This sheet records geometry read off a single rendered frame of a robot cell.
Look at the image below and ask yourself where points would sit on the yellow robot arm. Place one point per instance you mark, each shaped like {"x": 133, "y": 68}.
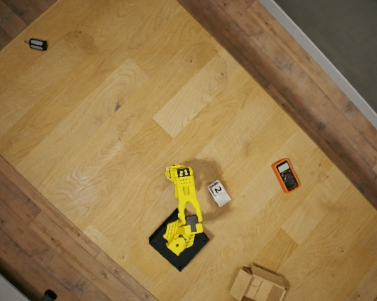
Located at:
{"x": 184, "y": 235}

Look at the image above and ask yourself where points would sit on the white rectangular tray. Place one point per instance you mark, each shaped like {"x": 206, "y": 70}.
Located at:
{"x": 222, "y": 199}

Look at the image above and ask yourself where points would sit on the orange digital multimeter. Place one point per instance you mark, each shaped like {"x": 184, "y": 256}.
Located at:
{"x": 285, "y": 175}

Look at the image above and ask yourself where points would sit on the white cube with black number 2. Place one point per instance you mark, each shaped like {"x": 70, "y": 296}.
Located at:
{"x": 217, "y": 189}

